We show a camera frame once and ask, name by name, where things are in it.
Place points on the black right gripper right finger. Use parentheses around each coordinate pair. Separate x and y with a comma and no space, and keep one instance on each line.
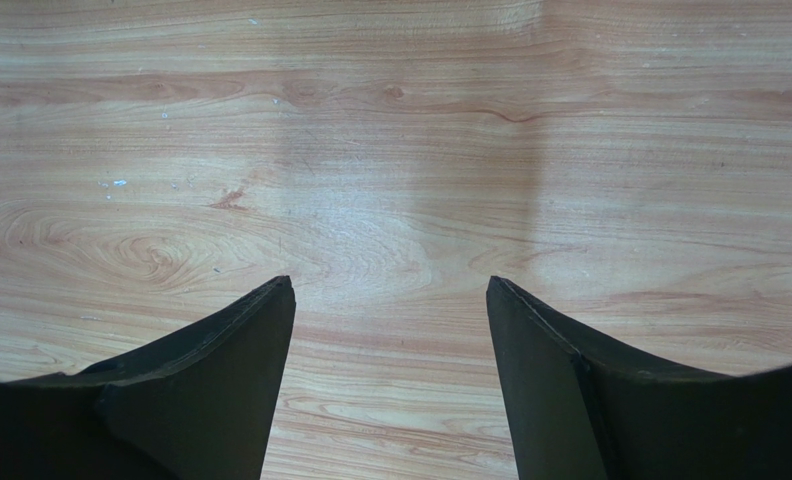
(581,404)

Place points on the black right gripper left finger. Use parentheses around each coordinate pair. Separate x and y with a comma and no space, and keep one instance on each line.
(195,404)

